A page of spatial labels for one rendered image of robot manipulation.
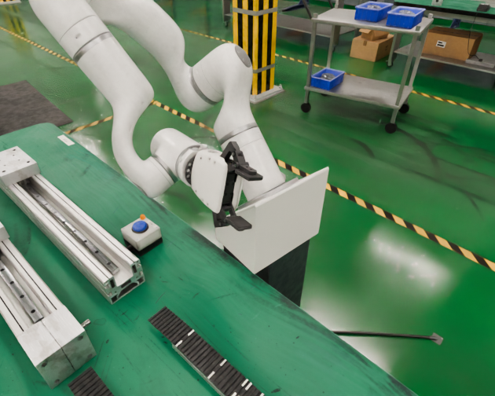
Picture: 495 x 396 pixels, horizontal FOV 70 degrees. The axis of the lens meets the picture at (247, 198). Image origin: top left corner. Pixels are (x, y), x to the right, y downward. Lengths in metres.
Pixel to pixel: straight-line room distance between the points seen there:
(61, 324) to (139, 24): 0.68
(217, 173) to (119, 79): 0.26
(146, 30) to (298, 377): 0.84
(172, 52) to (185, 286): 0.59
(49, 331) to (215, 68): 0.72
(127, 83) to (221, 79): 0.31
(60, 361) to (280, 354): 0.45
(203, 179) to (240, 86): 0.39
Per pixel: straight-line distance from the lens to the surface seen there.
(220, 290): 0.95
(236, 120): 0.98
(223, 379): 0.79
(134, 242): 1.03
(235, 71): 0.97
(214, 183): 0.64
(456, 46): 5.18
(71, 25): 0.77
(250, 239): 0.90
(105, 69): 0.75
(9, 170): 1.36
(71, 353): 0.86
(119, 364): 0.88
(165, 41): 0.96
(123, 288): 0.99
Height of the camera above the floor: 1.53
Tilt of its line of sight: 38 degrees down
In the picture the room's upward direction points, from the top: straight up
